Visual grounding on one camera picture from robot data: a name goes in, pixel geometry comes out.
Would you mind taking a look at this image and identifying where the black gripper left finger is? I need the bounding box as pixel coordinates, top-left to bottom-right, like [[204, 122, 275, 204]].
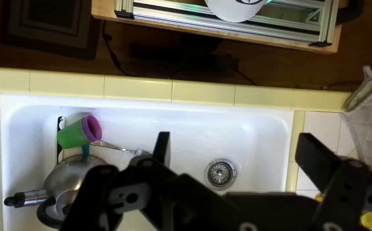
[[59, 131, 183, 231]]

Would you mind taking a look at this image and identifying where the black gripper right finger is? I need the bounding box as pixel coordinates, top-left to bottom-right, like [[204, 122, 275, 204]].
[[295, 132, 372, 231]]

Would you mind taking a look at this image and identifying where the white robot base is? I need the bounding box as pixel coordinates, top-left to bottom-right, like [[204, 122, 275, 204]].
[[205, 0, 268, 22]]

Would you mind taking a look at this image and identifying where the metal sink drain strainer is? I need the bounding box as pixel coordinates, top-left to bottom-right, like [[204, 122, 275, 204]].
[[204, 158, 237, 190]]

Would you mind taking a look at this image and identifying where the green and purple cup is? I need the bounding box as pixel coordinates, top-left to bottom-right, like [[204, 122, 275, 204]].
[[56, 115, 102, 149]]

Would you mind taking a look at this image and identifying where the white kitchen sink basin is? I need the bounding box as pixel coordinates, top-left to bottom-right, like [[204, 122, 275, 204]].
[[0, 92, 295, 231]]

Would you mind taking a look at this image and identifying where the wooden robot cart platform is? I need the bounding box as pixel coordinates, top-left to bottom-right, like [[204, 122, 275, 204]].
[[91, 0, 341, 54]]

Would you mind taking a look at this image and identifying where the dark framed floor mat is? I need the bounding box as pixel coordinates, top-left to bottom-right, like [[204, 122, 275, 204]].
[[1, 0, 100, 60]]

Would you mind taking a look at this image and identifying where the steel kettle with black handle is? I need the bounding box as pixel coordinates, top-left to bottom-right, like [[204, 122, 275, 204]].
[[4, 155, 106, 228]]

